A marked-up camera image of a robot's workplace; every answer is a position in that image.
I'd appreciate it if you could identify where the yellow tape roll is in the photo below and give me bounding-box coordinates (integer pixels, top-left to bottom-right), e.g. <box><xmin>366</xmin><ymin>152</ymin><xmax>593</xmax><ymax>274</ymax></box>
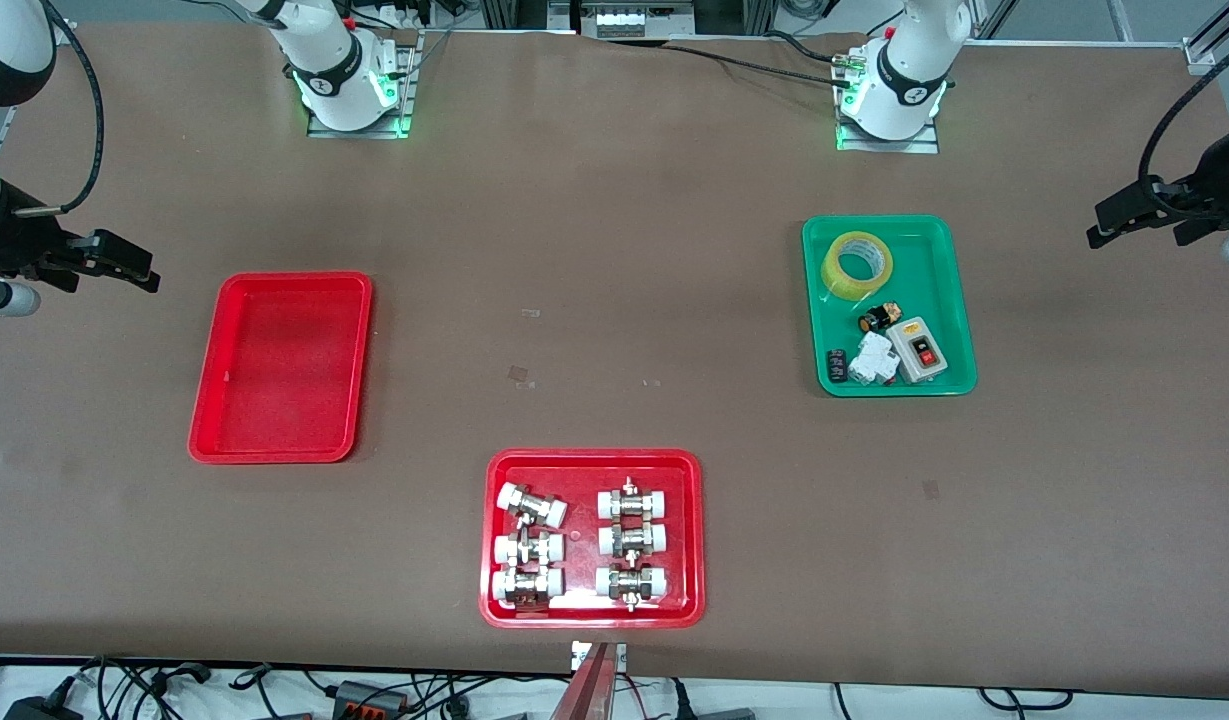
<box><xmin>820</xmin><ymin>231</ymin><xmax>895</xmax><ymax>302</ymax></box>

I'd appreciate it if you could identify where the empty red plastic tray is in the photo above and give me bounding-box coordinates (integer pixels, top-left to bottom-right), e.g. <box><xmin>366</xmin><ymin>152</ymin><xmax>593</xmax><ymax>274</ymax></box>
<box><xmin>187</xmin><ymin>271</ymin><xmax>374</xmax><ymax>465</ymax></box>

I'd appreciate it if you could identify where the green plastic tray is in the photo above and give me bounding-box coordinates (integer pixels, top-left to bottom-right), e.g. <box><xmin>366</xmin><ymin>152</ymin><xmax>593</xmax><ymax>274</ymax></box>
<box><xmin>801</xmin><ymin>214</ymin><xmax>978</xmax><ymax>398</ymax></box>

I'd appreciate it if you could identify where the red tray with fittings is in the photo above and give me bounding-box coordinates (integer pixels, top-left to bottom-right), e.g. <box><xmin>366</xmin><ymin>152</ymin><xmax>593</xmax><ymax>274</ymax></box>
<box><xmin>479</xmin><ymin>448</ymin><xmax>706</xmax><ymax>630</ymax></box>

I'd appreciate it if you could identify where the white circuit breaker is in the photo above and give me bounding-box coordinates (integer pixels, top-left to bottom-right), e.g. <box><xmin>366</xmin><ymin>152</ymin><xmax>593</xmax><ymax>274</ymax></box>
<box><xmin>847</xmin><ymin>332</ymin><xmax>901</xmax><ymax>388</ymax></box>

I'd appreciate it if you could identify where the black power adapter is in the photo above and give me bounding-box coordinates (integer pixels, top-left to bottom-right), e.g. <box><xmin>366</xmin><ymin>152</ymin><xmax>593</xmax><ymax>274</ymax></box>
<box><xmin>2</xmin><ymin>690</ymin><xmax>82</xmax><ymax>720</ymax></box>

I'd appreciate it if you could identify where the metal fitting with white caps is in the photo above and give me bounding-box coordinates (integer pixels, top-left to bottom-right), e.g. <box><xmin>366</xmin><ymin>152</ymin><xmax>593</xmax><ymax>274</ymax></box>
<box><xmin>497</xmin><ymin>482</ymin><xmax>569</xmax><ymax>530</ymax></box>
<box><xmin>597</xmin><ymin>478</ymin><xmax>671</xmax><ymax>522</ymax></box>
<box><xmin>493</xmin><ymin>530</ymin><xmax>565</xmax><ymax>568</ymax></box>
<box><xmin>595</xmin><ymin>563</ymin><xmax>670</xmax><ymax>612</ymax></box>
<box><xmin>597</xmin><ymin>520</ymin><xmax>670</xmax><ymax>560</ymax></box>
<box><xmin>491</xmin><ymin>566</ymin><xmax>565</xmax><ymax>610</ymax></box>

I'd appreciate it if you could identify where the black orange connector box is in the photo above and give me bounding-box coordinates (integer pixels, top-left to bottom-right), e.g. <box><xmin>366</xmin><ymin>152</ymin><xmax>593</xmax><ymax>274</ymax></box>
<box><xmin>329</xmin><ymin>679</ymin><xmax>410</xmax><ymax>717</ymax></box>

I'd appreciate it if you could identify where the white power strip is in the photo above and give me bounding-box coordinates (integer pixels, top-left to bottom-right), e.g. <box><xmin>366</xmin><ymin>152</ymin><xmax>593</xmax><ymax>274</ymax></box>
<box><xmin>578</xmin><ymin>0</ymin><xmax>697</xmax><ymax>40</ymax></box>

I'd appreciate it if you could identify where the red clamp bar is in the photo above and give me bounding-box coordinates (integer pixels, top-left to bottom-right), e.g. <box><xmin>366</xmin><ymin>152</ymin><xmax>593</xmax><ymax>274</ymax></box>
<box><xmin>549</xmin><ymin>641</ymin><xmax>628</xmax><ymax>720</ymax></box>

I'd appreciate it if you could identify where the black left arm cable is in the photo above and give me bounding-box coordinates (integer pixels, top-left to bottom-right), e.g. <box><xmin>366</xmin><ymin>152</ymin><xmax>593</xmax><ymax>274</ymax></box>
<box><xmin>1139</xmin><ymin>62</ymin><xmax>1229</xmax><ymax>216</ymax></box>

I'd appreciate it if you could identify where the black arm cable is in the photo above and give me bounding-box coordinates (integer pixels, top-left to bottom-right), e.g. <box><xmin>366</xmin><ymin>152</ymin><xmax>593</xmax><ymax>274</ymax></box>
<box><xmin>1139</xmin><ymin>62</ymin><xmax>1229</xmax><ymax>216</ymax></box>
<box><xmin>14</xmin><ymin>0</ymin><xmax>106</xmax><ymax>218</ymax></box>

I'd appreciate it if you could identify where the aluminium frame profile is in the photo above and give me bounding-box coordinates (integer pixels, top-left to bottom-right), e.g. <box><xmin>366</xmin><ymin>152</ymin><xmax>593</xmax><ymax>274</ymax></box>
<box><xmin>1182</xmin><ymin>0</ymin><xmax>1229</xmax><ymax>77</ymax></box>

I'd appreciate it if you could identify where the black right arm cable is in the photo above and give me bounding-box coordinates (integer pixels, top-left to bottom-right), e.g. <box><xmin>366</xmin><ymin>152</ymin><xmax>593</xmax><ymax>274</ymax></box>
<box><xmin>14</xmin><ymin>0</ymin><xmax>106</xmax><ymax>218</ymax></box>

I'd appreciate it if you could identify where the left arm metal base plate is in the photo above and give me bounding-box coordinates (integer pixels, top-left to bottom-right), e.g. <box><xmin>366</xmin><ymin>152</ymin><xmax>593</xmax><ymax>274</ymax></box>
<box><xmin>836</xmin><ymin>45</ymin><xmax>942</xmax><ymax>155</ymax></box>

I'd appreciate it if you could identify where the grey switch box red button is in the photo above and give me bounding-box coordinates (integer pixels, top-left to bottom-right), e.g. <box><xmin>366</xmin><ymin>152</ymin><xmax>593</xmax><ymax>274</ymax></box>
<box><xmin>887</xmin><ymin>316</ymin><xmax>949</xmax><ymax>386</ymax></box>

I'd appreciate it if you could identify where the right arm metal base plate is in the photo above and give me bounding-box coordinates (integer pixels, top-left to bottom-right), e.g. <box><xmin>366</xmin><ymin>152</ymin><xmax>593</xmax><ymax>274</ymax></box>
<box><xmin>307</xmin><ymin>30</ymin><xmax>421</xmax><ymax>140</ymax></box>

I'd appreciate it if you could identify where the black cable on table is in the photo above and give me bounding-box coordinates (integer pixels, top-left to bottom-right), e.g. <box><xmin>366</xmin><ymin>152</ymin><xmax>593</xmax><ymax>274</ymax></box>
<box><xmin>664</xmin><ymin>30</ymin><xmax>857</xmax><ymax>88</ymax></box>

